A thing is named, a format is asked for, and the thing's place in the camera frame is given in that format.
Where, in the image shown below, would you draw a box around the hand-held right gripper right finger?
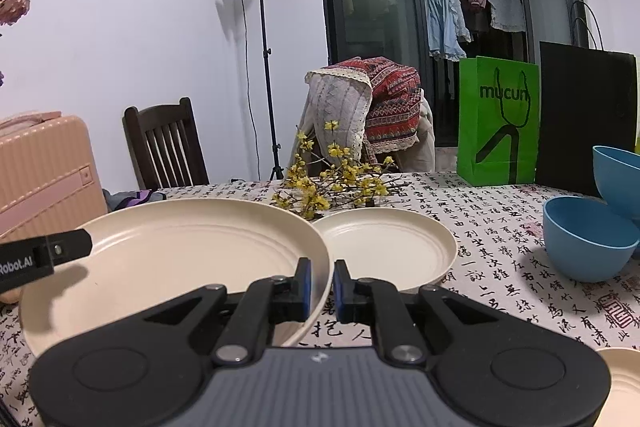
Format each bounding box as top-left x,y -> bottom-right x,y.
333,259 -> 506,368

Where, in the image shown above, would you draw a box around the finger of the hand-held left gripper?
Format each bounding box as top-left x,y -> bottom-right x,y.
32,229 -> 94,266

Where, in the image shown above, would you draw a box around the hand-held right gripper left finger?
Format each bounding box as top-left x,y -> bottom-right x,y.
142,258 -> 313,368

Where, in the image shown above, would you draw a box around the cream plate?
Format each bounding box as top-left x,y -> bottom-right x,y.
311,207 -> 458,293
20,198 -> 333,358
595,347 -> 640,427

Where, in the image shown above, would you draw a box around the blue bowl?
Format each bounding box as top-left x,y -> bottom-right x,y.
592,145 -> 640,220
543,196 -> 640,283

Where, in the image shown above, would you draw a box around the grey purple cloth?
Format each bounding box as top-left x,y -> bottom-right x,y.
102,188 -> 166,212

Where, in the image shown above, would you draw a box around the pink suitcase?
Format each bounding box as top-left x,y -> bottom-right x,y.
0,111 -> 108,305

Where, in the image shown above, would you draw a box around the yellow flower branches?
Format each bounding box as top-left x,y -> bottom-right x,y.
271,121 -> 406,220

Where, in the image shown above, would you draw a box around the dark wooden chair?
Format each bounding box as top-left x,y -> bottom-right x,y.
123,97 -> 210,190

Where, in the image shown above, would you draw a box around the beige garment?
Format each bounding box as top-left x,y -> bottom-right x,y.
390,89 -> 436,172

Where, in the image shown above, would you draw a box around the white knit cloth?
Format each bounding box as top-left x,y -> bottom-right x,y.
305,69 -> 373,168

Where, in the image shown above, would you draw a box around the red patterned blanket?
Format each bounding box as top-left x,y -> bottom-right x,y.
320,58 -> 423,154

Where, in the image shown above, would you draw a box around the green paper bag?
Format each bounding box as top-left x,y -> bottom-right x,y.
456,56 -> 542,186

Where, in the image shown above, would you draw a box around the dark framed glass door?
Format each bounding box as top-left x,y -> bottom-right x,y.
315,0 -> 591,148

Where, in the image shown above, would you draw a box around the black paper bag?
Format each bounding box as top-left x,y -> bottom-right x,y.
535,0 -> 639,198

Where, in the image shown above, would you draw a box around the light blue hanging shirt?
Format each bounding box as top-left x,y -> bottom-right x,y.
422,0 -> 473,62

